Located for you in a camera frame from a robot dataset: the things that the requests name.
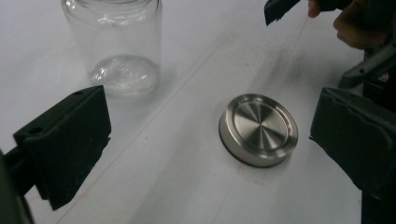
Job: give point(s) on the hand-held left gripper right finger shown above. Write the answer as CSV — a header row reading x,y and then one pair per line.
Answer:
x,y
355,140

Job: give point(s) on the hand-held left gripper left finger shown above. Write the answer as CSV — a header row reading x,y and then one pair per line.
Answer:
x,y
68,143

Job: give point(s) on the round brushed metal lid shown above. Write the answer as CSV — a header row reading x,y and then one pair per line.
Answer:
x,y
258,129

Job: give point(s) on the clear glass jar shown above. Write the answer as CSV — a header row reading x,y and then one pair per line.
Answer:
x,y
118,46

